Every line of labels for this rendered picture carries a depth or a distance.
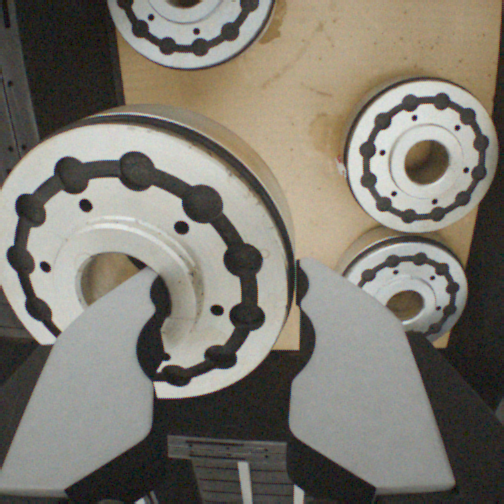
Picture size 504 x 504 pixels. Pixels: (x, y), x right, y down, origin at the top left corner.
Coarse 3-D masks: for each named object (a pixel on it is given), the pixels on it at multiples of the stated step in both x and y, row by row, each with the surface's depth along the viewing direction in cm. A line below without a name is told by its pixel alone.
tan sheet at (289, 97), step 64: (192, 0) 23; (320, 0) 23; (384, 0) 22; (448, 0) 22; (128, 64) 26; (256, 64) 25; (320, 64) 25; (384, 64) 24; (448, 64) 24; (256, 128) 27; (320, 128) 27; (320, 192) 29; (320, 256) 31
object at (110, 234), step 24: (120, 216) 11; (72, 240) 11; (96, 240) 11; (120, 240) 11; (144, 240) 11; (168, 240) 11; (72, 264) 11; (168, 264) 11; (192, 264) 11; (72, 288) 12; (168, 288) 11; (192, 288) 11; (72, 312) 12; (168, 312) 12; (192, 312) 12; (168, 336) 12
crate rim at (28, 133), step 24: (0, 0) 15; (0, 24) 16; (24, 24) 16; (0, 48) 16; (24, 48) 17; (24, 72) 17; (24, 96) 17; (24, 120) 18; (24, 144) 19; (168, 432) 29; (192, 432) 28
